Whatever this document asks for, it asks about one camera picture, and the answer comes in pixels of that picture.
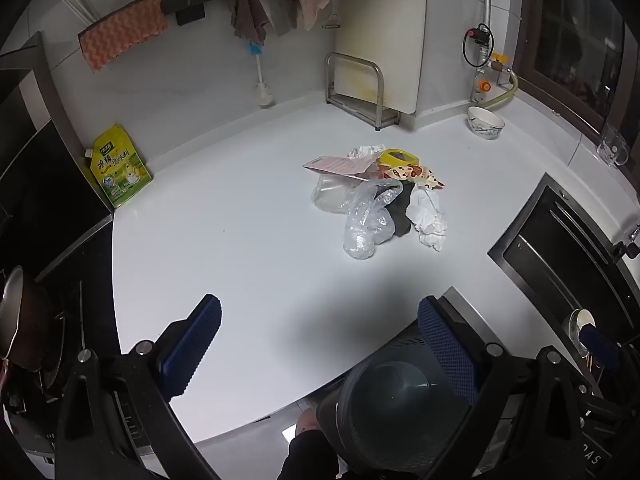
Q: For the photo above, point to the person's dark trouser leg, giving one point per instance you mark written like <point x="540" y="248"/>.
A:
<point x="310" y="460"/>

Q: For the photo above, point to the orange round cap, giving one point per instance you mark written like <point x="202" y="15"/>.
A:
<point x="483" y="85"/>

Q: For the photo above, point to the metal peeler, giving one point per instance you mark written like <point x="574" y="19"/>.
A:
<point x="331" y="21"/>

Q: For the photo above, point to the orange wavy sponge cloth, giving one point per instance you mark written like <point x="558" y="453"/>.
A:
<point x="120" y="35"/>

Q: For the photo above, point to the yellow seasoning pouch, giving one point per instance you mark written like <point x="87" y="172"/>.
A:
<point x="120" y="170"/>

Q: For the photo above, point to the white patterned ceramic bowl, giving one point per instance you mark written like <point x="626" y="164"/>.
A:
<point x="485" y="122"/>

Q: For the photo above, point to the dark cloth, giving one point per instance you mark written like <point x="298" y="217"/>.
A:
<point x="400" y="215"/>

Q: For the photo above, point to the red patterned snack packet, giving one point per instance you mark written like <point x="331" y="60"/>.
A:
<point x="420" y="175"/>

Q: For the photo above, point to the white sticks bundle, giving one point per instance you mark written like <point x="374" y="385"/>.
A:
<point x="82" y="10"/>

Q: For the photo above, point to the clear plastic tray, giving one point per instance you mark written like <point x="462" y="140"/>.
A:
<point x="330" y="195"/>

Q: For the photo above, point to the brown cloth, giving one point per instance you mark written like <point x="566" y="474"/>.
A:
<point x="247" y="15"/>

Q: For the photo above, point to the white paper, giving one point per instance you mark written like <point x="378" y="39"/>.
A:
<point x="365" y="151"/>

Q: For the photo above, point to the black kitchen sink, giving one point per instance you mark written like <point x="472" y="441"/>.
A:
<point x="550" y="260"/>

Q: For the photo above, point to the pink slipper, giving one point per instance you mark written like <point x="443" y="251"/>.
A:
<point x="306" y="422"/>

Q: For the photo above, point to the copper pan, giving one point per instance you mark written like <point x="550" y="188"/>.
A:
<point x="20" y="320"/>

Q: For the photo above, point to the white bottle brush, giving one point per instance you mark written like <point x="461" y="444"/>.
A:
<point x="265" y="95"/>

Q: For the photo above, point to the white tissue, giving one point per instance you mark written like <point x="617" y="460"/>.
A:
<point x="427" y="220"/>

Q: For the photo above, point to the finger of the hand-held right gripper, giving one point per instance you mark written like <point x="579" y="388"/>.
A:
<point x="600" y="347"/>

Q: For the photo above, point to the black cooktop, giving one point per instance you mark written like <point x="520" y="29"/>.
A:
<point x="75" y="310"/>

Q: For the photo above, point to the clear plastic bag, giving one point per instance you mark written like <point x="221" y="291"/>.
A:
<point x="365" y="230"/>

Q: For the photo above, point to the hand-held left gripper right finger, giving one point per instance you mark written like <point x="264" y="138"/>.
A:
<point x="447" y="350"/>

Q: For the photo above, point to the metal cutting board rack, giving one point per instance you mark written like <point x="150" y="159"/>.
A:
<point x="380" y="115"/>

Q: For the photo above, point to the dark framed window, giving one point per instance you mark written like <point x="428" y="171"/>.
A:
<point x="565" y="35"/>

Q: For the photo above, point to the clear glass cup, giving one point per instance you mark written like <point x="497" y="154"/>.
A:
<point x="611" y="147"/>

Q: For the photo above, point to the white cutting board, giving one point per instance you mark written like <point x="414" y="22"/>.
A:
<point x="390" y="35"/>

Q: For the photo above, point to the white bowl in sink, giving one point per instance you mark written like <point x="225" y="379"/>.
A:
<point x="575" y="322"/>

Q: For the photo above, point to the grey perforated waste basket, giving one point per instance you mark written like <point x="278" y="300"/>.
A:
<point x="390" y="410"/>

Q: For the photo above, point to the yellow lid plastic container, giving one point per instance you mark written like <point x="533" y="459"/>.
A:
<point x="387" y="159"/>

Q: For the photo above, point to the black hanging box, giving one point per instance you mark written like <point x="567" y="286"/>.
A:
<point x="189" y="14"/>

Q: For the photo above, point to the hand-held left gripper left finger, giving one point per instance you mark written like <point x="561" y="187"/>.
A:
<point x="195" y="345"/>

